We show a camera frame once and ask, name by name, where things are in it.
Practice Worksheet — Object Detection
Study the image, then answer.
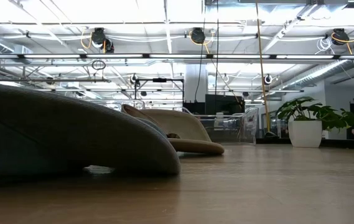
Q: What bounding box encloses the beige brimmed hat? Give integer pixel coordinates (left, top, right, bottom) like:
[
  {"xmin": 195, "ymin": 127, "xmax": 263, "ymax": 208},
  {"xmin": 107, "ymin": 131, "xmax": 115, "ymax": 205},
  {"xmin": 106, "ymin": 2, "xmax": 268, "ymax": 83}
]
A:
[{"xmin": 121, "ymin": 104, "xmax": 226, "ymax": 156}]

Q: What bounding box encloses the grey brimmed hat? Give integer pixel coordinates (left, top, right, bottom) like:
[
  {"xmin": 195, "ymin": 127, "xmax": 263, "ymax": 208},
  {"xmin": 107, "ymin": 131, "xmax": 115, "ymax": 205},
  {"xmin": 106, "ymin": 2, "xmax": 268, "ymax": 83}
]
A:
[{"xmin": 0, "ymin": 81, "xmax": 181, "ymax": 188}]

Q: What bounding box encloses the grey horizontal ceiling pipe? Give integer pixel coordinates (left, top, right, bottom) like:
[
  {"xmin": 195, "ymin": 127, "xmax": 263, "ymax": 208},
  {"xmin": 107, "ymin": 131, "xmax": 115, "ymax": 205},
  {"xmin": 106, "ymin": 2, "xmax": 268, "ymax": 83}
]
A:
[{"xmin": 0, "ymin": 78, "xmax": 112, "ymax": 84}]

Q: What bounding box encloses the white plant pot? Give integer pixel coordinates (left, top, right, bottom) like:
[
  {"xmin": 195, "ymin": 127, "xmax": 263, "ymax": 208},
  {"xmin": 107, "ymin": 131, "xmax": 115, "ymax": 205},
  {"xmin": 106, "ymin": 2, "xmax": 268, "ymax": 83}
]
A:
[{"xmin": 287, "ymin": 119, "xmax": 324, "ymax": 149}]

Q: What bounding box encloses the green leafy plant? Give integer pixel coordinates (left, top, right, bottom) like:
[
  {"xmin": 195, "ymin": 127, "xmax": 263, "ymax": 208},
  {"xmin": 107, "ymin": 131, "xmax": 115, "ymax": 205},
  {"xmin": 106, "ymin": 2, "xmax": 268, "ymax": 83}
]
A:
[{"xmin": 275, "ymin": 96, "xmax": 354, "ymax": 132}]

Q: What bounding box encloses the black metal station frame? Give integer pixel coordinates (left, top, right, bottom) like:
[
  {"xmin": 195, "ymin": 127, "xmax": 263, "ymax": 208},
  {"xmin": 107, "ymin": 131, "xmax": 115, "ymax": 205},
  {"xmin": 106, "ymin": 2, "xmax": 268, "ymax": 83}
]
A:
[{"xmin": 134, "ymin": 77, "xmax": 185, "ymax": 102}]

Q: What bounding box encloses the black hanging cable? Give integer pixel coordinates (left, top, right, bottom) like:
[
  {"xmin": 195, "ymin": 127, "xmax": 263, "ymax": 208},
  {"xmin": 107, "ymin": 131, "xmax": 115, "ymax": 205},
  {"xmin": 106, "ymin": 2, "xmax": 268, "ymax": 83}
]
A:
[
  {"xmin": 215, "ymin": 0, "xmax": 220, "ymax": 101},
  {"xmin": 194, "ymin": 0, "xmax": 207, "ymax": 102}
]

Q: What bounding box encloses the yellow hanging cable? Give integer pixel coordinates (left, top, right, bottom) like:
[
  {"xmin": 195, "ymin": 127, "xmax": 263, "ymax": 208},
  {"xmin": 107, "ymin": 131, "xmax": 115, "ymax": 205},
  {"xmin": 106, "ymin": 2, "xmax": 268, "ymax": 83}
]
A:
[{"xmin": 254, "ymin": 0, "xmax": 279, "ymax": 138}]

